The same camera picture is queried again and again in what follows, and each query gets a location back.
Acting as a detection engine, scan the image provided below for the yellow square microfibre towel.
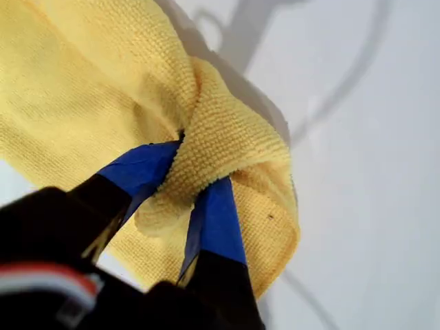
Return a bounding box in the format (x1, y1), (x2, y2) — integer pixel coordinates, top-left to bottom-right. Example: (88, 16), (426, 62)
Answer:
(0, 0), (302, 300)

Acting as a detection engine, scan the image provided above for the red white gripper wire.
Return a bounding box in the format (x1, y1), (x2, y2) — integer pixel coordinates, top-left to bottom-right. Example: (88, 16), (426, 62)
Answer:
(0, 263), (104, 310)

